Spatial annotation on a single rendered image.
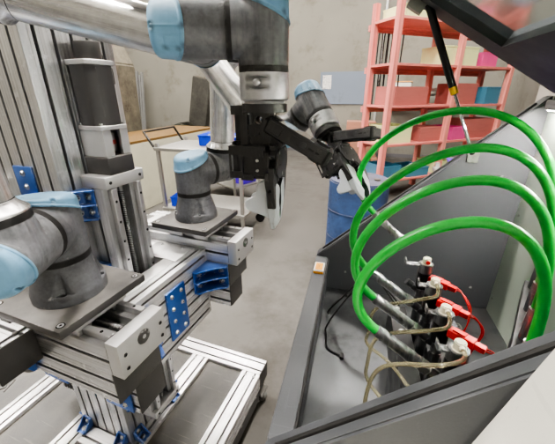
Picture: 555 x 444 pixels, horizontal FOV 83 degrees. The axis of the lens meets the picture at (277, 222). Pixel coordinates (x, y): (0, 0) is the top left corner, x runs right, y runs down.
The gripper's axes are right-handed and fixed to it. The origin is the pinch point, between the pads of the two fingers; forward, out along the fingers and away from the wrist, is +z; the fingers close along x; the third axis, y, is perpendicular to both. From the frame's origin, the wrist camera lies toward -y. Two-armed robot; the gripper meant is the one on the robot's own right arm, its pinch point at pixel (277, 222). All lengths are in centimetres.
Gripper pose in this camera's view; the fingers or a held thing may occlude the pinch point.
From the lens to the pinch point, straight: 56.1
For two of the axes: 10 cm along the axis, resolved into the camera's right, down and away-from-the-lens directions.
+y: -9.7, -0.9, 2.2
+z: 0.0, 9.2, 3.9
